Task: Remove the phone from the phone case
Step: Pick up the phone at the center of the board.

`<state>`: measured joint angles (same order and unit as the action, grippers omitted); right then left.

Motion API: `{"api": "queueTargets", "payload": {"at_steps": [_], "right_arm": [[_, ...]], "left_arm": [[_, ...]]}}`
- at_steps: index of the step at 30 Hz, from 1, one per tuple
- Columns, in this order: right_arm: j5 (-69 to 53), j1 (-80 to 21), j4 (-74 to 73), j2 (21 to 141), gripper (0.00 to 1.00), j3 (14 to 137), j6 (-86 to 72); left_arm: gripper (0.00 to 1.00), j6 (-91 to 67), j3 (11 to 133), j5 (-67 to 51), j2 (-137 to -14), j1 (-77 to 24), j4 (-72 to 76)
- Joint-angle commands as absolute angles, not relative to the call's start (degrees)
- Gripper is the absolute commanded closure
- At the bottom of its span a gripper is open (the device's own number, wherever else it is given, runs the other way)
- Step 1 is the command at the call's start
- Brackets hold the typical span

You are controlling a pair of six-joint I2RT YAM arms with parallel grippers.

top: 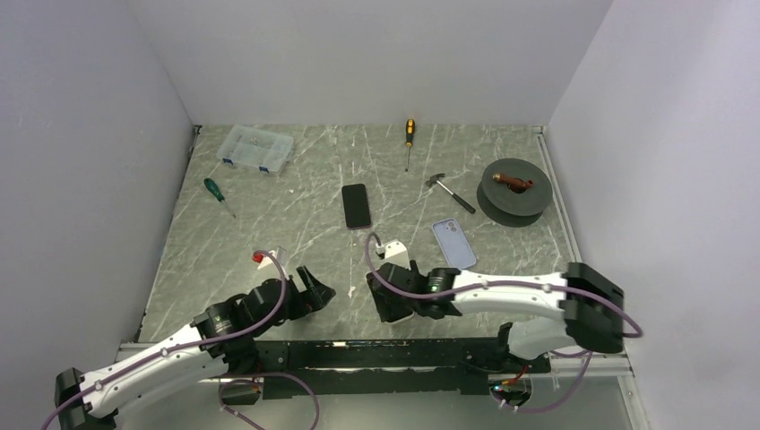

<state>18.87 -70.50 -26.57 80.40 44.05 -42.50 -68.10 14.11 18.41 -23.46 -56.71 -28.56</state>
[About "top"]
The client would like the purple phone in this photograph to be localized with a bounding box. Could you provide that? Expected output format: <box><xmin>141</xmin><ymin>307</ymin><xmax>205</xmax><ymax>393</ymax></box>
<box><xmin>341</xmin><ymin>184</ymin><xmax>372</xmax><ymax>230</ymax></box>

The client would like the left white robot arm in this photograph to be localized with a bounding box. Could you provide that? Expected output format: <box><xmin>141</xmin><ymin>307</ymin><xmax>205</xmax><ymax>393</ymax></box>
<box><xmin>53</xmin><ymin>266</ymin><xmax>336</xmax><ymax>429</ymax></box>

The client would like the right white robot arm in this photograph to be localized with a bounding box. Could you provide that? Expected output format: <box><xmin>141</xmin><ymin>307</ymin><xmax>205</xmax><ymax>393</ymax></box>
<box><xmin>367</xmin><ymin>262</ymin><xmax>626</xmax><ymax>372</ymax></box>

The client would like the black filament spool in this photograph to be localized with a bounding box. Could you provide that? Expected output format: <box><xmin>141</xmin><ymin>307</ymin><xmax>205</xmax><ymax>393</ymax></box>
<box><xmin>476</xmin><ymin>158</ymin><xmax>553</xmax><ymax>228</ymax></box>

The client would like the brown red tool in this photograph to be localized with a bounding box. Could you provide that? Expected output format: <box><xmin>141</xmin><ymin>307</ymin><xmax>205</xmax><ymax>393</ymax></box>
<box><xmin>492</xmin><ymin>173</ymin><xmax>534</xmax><ymax>194</ymax></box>

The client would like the orange black screwdriver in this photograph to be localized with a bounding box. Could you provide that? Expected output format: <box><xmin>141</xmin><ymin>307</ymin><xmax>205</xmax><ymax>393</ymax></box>
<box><xmin>404</xmin><ymin>118</ymin><xmax>416</xmax><ymax>172</ymax></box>

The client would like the clear plastic screw box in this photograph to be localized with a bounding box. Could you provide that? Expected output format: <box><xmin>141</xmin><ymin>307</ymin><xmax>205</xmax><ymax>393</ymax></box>
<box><xmin>216</xmin><ymin>125</ymin><xmax>294</xmax><ymax>175</ymax></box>

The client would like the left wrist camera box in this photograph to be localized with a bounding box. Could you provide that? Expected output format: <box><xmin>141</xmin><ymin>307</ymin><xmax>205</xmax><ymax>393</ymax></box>
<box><xmin>252</xmin><ymin>246</ymin><xmax>289</xmax><ymax>271</ymax></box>

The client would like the black base frame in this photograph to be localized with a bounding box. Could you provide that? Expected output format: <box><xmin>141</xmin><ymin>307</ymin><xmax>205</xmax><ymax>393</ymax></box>
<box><xmin>226</xmin><ymin>337</ymin><xmax>551</xmax><ymax>395</ymax></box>

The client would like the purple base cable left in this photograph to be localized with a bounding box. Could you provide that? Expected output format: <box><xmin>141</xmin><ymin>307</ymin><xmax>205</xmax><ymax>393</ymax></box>
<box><xmin>217</xmin><ymin>372</ymin><xmax>322</xmax><ymax>430</ymax></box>

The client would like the small black handled hammer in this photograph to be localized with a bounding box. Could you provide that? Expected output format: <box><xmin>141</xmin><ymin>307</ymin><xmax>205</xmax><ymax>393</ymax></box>
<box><xmin>425</xmin><ymin>173</ymin><xmax>477</xmax><ymax>214</ymax></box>

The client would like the green handled screwdriver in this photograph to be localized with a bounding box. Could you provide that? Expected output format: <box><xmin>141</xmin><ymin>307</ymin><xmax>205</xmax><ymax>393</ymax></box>
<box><xmin>203</xmin><ymin>177</ymin><xmax>237</xmax><ymax>219</ymax></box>

